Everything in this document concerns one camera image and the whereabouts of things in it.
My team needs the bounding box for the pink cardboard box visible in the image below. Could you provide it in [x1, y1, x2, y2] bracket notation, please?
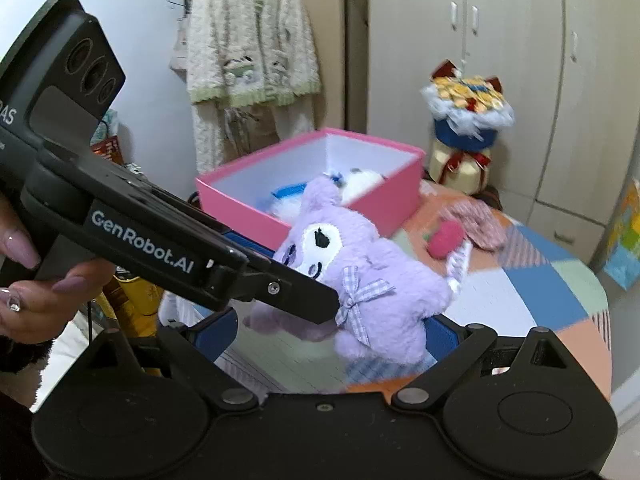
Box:
[196, 127, 427, 251]

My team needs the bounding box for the cream knit cardigan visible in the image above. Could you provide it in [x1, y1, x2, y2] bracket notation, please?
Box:
[170, 0, 322, 107]

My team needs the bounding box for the cream box with red ribbon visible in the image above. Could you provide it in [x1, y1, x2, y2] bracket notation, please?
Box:
[429, 137, 494, 195]

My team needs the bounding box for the flower bouquet in blue wrap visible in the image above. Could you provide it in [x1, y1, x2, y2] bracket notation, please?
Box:
[420, 60, 516, 151]

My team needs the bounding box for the white plush dog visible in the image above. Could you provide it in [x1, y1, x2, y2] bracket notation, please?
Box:
[270, 167, 387, 222]

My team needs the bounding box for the white wardrobe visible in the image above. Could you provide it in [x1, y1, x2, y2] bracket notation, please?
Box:
[367, 0, 640, 261]

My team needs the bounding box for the red strawberry plush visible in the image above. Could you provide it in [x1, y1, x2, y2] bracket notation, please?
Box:
[424, 220, 467, 261]

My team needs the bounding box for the purple plush toy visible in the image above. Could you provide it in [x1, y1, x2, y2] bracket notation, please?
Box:
[244, 175, 457, 364]

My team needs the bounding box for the pink floral cloth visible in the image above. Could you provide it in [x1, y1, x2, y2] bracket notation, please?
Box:
[440, 200, 507, 252]

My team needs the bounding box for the colourful hanging bag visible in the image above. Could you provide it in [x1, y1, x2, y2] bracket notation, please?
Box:
[602, 180, 640, 291]

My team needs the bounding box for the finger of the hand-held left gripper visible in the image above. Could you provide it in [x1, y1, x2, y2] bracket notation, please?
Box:
[225, 232, 275, 262]
[230, 255, 342, 326]

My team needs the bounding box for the cream fleece robe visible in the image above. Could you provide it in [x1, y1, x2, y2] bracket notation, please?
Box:
[192, 95, 315, 172]

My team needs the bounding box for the person's left hand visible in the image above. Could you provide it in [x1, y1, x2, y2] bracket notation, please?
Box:
[0, 196, 108, 345]

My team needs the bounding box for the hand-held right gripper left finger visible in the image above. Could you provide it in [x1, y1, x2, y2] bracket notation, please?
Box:
[87, 308, 263, 407]

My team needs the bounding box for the yellow bottle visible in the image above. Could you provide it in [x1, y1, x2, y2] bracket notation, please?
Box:
[99, 270, 167, 377]

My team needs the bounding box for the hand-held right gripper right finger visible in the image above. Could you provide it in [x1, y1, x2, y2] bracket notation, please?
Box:
[391, 316, 586, 408]

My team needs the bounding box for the red snack packet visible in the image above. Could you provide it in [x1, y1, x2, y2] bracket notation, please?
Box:
[90, 135, 124, 166]

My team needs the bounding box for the clear plastic packet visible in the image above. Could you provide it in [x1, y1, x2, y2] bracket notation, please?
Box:
[444, 239, 474, 286]

